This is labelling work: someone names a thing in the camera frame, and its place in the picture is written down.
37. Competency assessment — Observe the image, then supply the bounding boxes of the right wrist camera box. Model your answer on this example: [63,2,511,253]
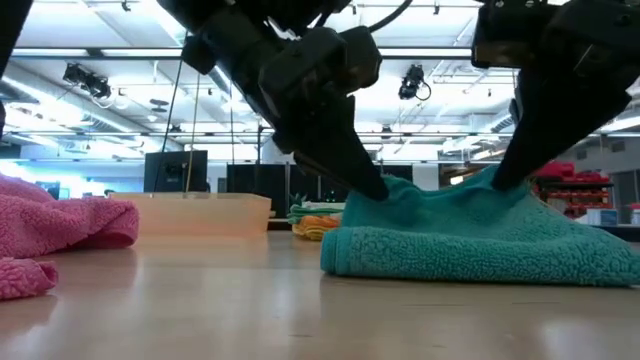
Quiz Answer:
[471,0,551,70]

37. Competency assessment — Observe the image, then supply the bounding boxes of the black computer monitor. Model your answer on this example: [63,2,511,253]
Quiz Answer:
[143,149,209,193]

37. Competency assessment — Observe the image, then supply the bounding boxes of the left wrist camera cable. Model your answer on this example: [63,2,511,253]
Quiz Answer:
[367,0,415,34]

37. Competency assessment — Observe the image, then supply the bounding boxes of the yellow microfiber towel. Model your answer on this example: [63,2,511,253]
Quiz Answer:
[292,224,331,243]

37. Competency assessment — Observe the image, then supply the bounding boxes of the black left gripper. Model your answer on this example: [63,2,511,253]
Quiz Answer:
[234,49,390,201]

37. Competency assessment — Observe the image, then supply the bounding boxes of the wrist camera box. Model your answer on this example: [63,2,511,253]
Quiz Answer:
[471,0,551,70]
[259,25,384,101]

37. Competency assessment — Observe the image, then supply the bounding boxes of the yellow hanging cable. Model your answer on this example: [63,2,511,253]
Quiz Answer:
[185,74,201,194]

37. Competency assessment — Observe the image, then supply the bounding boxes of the black ceiling mounted camera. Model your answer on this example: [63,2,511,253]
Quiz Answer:
[398,63,432,101]

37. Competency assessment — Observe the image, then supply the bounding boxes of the black partition curtain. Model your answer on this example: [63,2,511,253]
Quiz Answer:
[226,163,415,204]

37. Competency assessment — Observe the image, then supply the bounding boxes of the teal microfiber towel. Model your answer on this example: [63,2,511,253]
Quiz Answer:
[319,164,640,287]

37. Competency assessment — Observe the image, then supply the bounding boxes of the white and blue box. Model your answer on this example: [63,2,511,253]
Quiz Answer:
[587,207,620,227]

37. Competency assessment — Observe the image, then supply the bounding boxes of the black ceiling spotlight cluster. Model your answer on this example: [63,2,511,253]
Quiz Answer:
[62,62,112,100]

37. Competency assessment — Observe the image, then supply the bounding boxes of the orange translucent plastic bin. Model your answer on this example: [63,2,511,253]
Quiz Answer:
[109,192,272,237]

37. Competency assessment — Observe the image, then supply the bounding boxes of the black hanging cable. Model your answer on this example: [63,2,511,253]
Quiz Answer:
[160,59,184,151]

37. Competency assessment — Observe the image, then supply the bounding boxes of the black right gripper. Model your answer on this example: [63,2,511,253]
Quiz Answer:
[492,29,640,192]

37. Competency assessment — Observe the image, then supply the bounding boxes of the shelf with red bins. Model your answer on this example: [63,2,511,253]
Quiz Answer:
[532,160,616,220]

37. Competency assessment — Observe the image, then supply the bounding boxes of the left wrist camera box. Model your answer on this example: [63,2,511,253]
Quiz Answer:
[259,25,384,101]

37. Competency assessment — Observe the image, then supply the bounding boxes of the orange microfiber towel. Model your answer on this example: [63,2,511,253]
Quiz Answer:
[294,214,344,232]

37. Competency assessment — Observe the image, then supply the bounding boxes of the pink microfiber towel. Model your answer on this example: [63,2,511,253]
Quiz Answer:
[0,174,140,301]

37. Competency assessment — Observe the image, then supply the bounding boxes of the light green microfiber towel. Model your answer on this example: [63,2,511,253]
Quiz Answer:
[287,201,346,225]

